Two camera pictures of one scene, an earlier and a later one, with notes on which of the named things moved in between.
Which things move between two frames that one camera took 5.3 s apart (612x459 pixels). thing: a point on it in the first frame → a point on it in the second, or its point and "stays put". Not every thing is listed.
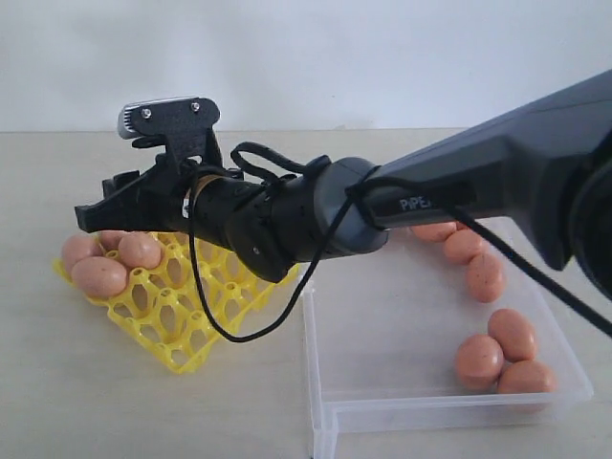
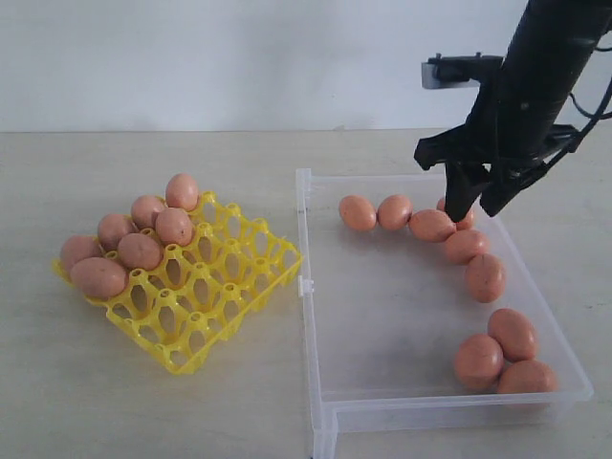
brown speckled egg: x=486 y=277 stays put
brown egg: x=78 y=247 stays put
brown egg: x=110 y=239 stays put
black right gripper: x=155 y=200 → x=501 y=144
